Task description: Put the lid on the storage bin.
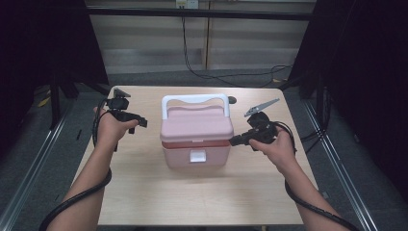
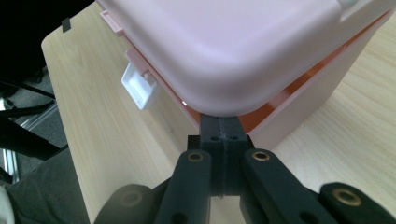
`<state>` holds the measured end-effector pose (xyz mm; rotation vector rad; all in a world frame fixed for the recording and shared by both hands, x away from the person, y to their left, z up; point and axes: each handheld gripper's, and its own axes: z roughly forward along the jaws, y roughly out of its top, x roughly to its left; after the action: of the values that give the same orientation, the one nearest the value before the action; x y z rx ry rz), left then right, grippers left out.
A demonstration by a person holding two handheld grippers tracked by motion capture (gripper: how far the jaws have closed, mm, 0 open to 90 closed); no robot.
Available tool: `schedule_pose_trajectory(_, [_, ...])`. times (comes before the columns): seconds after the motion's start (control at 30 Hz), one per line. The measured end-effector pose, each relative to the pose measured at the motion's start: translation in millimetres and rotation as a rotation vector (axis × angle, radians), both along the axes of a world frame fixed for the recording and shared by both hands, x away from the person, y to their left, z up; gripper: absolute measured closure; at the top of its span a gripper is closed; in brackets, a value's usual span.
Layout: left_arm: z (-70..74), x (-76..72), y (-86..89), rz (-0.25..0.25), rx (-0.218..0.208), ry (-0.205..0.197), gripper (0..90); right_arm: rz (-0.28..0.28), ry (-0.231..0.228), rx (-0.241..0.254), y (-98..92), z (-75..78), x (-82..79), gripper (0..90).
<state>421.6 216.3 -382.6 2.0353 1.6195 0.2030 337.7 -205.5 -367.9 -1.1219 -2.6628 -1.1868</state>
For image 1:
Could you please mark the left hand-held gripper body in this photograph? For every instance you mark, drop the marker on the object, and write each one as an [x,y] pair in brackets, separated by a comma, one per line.
[118,104]

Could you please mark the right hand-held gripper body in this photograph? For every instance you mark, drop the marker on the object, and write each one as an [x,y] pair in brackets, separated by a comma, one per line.
[264,130]

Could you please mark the pink storage box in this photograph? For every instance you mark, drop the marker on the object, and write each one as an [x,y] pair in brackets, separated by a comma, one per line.
[195,134]

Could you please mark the person's left hand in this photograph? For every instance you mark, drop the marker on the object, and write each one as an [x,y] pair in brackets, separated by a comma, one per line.
[109,131]

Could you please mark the person's right hand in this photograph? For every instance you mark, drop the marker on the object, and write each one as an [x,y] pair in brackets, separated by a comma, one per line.
[280,150]

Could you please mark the black metal stand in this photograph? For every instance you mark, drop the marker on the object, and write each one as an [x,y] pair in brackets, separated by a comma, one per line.
[55,102]

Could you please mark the yellow floor tape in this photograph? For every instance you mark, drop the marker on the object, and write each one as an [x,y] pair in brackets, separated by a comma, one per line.
[44,102]

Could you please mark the grey tape strip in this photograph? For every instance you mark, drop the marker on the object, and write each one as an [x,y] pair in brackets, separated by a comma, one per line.
[324,194]

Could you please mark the black curtain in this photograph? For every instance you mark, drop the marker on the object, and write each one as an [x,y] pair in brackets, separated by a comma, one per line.
[38,57]
[369,80]

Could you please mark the black horizontal bar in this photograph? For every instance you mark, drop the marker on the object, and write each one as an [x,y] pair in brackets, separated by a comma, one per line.
[192,13]

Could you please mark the metal floor rail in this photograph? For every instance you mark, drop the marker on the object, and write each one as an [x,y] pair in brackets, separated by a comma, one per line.
[35,166]
[340,166]

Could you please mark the white wall socket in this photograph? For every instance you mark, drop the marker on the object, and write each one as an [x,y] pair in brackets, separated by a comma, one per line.
[187,4]

